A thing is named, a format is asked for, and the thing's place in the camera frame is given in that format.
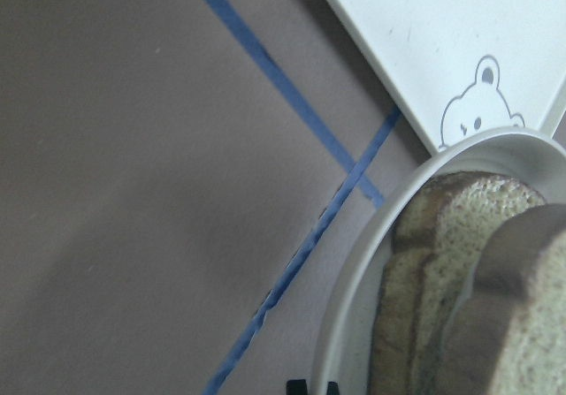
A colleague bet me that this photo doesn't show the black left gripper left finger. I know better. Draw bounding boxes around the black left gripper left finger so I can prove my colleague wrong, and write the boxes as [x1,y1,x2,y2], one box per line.
[286,379,309,395]

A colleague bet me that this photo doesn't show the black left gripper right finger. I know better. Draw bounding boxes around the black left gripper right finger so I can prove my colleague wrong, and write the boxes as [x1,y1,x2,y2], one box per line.
[325,381,340,395]

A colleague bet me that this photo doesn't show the white round plate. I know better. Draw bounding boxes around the white round plate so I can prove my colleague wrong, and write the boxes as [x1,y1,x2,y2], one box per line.
[309,127,565,394]

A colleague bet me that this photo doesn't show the bread slice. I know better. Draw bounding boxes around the bread slice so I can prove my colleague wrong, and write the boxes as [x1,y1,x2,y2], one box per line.
[368,171,547,394]
[435,204,565,394]

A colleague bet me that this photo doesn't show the white bear tray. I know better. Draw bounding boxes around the white bear tray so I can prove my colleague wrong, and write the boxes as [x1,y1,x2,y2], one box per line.
[326,0,565,153]

